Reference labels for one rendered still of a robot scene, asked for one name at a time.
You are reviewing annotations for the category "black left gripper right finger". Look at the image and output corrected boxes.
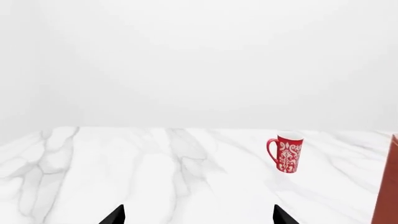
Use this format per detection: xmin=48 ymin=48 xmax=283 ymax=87
xmin=273 ymin=203 xmax=300 ymax=224

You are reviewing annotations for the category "red white patterned mug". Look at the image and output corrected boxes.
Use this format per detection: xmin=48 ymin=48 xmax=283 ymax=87
xmin=266 ymin=131 xmax=305 ymax=174

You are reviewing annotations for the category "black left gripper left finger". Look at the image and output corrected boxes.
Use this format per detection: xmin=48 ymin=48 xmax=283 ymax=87
xmin=98 ymin=203 xmax=126 ymax=224

